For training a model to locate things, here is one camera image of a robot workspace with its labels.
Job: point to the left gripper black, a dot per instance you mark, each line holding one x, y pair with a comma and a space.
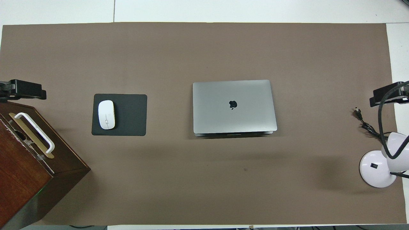
5, 91

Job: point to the silver Apple laptop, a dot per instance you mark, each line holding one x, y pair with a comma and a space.
220, 108

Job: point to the white desk lamp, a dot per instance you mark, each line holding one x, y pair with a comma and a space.
375, 169

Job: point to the dark wooden box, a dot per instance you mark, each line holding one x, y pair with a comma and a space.
19, 179

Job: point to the black mouse pad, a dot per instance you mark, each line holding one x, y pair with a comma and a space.
131, 115

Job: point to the brown table mat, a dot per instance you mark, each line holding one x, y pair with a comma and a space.
204, 179

